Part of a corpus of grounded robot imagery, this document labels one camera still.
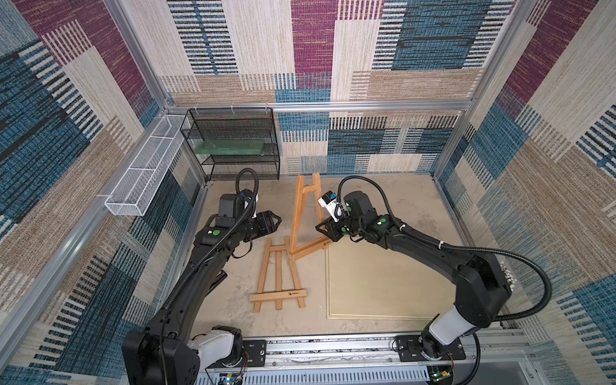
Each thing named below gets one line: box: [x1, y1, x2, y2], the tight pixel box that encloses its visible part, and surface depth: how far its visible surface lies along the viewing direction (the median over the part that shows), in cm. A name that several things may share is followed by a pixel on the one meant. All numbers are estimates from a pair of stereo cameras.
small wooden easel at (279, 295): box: [248, 239, 292, 313], surface depth 88 cm
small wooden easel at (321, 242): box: [287, 173, 333, 261], surface depth 75 cm
